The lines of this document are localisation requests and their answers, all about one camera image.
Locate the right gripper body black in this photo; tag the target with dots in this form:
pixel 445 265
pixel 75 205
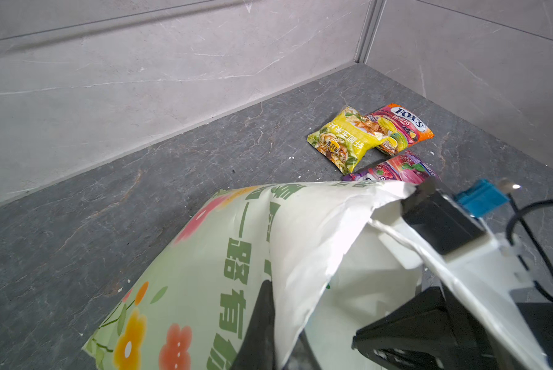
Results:
pixel 435 331

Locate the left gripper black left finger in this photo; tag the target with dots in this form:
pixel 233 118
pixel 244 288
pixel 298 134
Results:
pixel 258 350

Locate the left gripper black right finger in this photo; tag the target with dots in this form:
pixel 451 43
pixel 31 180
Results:
pixel 302 356

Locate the floral paper gift bag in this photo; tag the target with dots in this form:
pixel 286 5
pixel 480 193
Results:
pixel 332 274

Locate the purple snack packet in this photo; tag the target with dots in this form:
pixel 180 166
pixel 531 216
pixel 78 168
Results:
pixel 405 167

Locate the orange pink Fox's candy packet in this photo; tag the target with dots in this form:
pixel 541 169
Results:
pixel 401 128

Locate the yellow green snack packet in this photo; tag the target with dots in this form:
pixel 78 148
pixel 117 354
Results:
pixel 347 138

